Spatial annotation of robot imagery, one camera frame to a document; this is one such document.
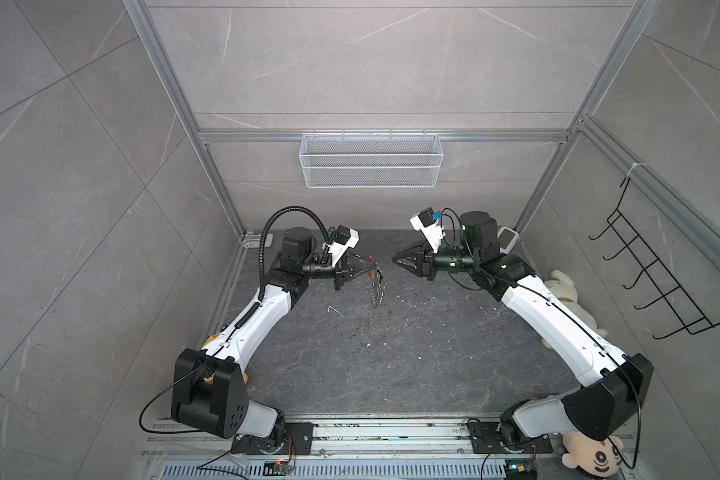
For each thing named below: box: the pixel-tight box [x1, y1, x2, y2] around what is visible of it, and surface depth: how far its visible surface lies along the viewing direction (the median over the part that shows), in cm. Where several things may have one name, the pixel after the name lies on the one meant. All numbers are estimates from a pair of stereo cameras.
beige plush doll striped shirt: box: [562, 431, 624, 477], surface depth 66 cm
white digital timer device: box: [497, 226, 520, 254], surface depth 114 cm
